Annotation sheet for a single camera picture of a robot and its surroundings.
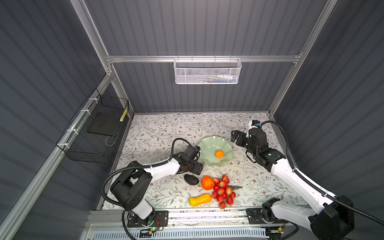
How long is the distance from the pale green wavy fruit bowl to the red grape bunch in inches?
4.7

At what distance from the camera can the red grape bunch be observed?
77cm

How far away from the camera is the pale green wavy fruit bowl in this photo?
0.95 meters

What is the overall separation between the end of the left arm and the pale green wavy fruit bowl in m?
0.10

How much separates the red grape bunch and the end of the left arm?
0.40 feet

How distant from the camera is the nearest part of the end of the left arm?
655 millimetres
